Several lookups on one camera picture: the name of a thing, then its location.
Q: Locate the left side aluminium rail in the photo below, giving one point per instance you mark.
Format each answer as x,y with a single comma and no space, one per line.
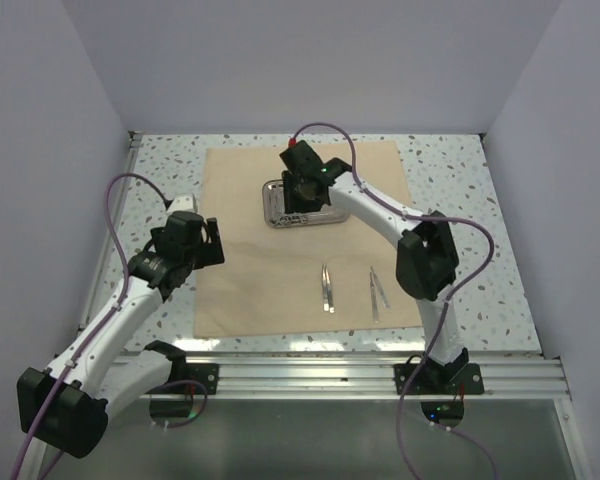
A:
118,190

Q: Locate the steel instrument tray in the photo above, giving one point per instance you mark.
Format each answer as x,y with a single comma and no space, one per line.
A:
328,214

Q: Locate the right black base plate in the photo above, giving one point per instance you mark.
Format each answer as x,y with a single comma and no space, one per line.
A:
458,377

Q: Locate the steel forceps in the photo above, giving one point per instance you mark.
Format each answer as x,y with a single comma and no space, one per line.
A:
278,205
298,219

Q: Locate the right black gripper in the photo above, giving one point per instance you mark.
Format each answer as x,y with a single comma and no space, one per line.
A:
292,203

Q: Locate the steel scalpel handle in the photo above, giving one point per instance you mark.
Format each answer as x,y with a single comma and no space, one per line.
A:
373,295
380,289

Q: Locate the aluminium mounting rail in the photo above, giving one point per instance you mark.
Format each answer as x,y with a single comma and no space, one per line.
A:
372,377

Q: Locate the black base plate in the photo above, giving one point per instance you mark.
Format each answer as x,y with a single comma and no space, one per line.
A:
458,377
207,374

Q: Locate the steel tweezers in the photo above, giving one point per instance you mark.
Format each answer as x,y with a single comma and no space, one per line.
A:
327,294

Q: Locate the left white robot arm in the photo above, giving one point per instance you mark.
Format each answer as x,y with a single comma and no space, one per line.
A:
70,403

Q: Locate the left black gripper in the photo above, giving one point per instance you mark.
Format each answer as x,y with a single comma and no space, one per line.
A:
211,254

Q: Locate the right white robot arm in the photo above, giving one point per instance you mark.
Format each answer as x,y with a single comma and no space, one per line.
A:
426,255

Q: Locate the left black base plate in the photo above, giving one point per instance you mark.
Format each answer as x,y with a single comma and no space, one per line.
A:
207,374

